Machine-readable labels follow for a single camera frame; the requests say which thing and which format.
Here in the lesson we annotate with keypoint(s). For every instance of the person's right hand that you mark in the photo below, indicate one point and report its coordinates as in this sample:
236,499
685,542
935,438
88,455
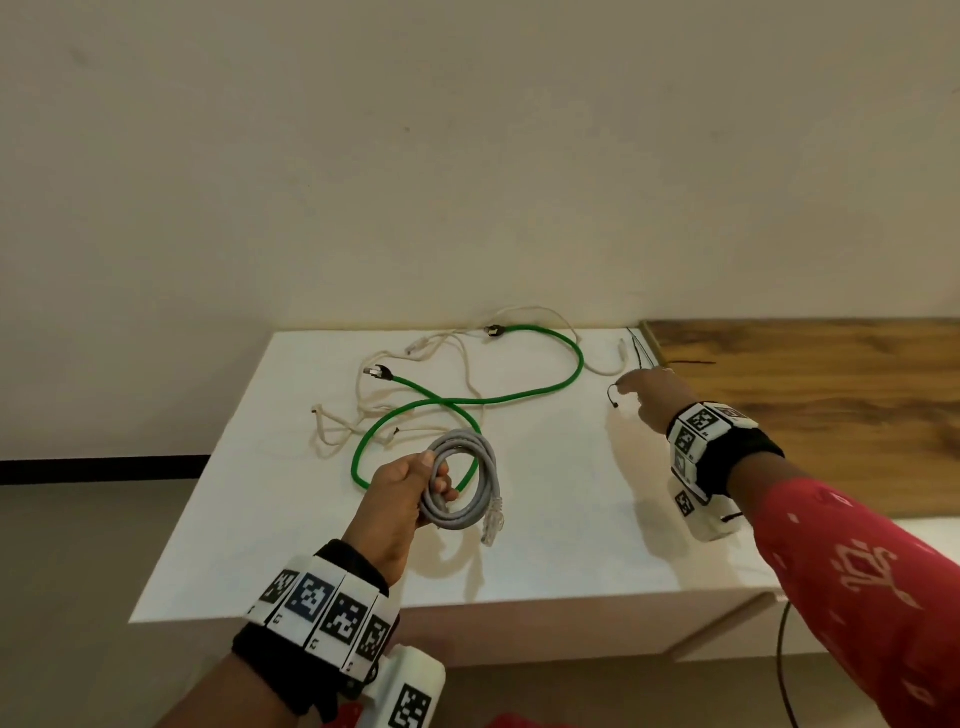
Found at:
664,397

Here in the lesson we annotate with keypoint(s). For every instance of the person's left hand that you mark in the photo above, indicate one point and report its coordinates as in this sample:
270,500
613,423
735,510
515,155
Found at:
390,510

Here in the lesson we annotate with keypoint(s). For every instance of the person's left forearm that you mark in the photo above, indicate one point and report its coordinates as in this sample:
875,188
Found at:
225,697

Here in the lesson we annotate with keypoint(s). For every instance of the person's right forearm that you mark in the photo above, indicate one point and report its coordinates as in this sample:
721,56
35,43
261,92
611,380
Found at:
862,585

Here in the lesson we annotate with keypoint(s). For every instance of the black wristband with marker tags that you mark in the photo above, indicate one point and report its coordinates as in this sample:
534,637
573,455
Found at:
322,600
701,431

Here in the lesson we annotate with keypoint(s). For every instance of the white low table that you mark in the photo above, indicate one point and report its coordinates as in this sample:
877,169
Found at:
262,525

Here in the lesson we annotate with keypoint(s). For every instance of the white marker cube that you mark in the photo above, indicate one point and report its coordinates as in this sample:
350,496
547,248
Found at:
705,521

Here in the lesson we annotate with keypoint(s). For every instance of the wooden board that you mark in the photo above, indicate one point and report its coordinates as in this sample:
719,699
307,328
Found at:
825,390

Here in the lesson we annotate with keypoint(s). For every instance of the black baseboard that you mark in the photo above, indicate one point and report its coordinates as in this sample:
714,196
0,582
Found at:
97,470

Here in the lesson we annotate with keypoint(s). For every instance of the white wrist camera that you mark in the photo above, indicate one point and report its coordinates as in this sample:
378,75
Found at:
409,697

